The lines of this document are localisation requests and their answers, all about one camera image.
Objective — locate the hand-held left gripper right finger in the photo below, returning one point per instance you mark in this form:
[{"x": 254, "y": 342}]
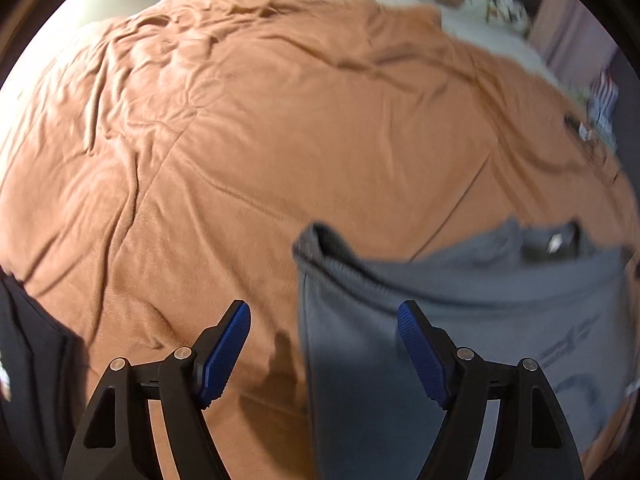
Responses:
[{"x": 422, "y": 355}]

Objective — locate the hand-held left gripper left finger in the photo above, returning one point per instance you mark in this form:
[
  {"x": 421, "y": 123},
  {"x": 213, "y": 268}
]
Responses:
[{"x": 225, "y": 355}]

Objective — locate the grey t-shirt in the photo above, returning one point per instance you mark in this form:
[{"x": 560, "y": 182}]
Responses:
[{"x": 360, "y": 320}]

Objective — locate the black folded printed clothes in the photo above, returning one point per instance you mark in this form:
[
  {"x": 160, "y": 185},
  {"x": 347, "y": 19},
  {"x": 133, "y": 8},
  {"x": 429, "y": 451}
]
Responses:
[{"x": 35, "y": 360}]

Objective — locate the orange-brown blanket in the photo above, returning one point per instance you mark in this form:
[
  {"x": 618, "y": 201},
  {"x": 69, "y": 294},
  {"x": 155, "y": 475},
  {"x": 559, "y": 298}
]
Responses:
[{"x": 250, "y": 135}]

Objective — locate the striped gift bag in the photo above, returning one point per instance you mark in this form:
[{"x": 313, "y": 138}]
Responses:
[{"x": 605, "y": 100}]

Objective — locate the black and white print cloth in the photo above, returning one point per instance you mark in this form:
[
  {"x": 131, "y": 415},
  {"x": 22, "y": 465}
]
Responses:
[{"x": 505, "y": 7}]

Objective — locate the pink curtain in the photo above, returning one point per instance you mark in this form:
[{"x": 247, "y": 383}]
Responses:
[{"x": 575, "y": 30}]

